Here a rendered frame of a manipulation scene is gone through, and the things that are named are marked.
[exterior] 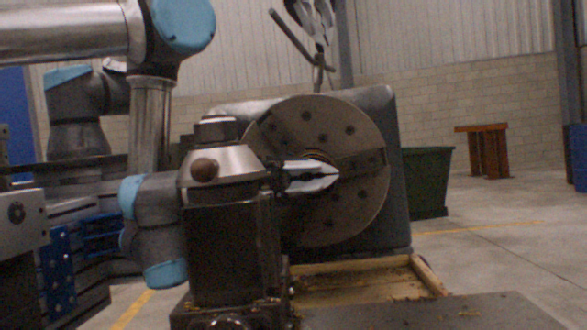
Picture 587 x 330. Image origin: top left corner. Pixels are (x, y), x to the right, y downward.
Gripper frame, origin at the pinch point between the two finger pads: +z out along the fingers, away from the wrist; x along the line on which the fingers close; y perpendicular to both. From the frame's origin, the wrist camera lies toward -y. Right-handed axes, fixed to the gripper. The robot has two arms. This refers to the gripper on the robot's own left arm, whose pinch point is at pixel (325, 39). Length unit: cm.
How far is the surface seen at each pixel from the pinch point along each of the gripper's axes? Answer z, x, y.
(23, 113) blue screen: -124, -287, -430
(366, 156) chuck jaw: 22.2, 0.0, -7.0
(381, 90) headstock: 10.8, 10.9, -28.7
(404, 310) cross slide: 34, -7, 38
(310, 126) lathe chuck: 12.8, -7.8, -11.0
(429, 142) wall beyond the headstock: 129, 248, -1030
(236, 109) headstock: 2.2, -22.5, -28.2
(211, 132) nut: 11.3, -16.5, 45.0
